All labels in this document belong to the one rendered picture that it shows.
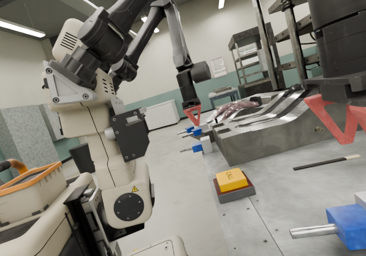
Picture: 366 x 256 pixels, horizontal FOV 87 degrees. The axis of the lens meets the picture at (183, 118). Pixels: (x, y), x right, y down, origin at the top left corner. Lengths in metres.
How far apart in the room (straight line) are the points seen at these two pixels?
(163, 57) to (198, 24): 1.85
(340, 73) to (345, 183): 0.27
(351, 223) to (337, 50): 0.20
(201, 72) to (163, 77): 7.44
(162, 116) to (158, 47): 2.85
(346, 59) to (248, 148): 0.40
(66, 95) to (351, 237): 0.60
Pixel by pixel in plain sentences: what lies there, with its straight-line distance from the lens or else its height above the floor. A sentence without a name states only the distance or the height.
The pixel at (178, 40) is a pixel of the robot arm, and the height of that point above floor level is 1.27.
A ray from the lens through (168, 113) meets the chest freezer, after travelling 7.28.
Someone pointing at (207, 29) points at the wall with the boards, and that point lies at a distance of 8.16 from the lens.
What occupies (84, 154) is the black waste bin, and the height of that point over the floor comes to 0.43.
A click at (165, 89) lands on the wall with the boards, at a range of 8.11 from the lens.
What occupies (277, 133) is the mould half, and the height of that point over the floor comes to 0.86.
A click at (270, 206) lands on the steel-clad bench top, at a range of 0.43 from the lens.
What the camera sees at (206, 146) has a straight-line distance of 0.76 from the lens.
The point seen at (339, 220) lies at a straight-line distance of 0.33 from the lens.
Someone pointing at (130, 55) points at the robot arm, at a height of 1.29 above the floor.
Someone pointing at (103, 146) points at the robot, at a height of 0.95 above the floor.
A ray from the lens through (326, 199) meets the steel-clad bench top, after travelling 0.44.
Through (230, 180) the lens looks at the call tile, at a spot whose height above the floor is 0.84.
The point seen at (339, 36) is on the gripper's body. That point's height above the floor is 1.06.
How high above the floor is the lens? 1.05
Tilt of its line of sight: 7 degrees down
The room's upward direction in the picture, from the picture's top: 17 degrees counter-clockwise
